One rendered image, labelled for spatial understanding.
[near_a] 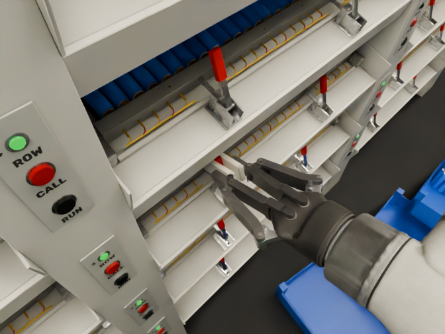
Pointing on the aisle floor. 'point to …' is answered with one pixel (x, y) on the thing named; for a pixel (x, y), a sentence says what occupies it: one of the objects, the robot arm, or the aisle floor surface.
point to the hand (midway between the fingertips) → (222, 167)
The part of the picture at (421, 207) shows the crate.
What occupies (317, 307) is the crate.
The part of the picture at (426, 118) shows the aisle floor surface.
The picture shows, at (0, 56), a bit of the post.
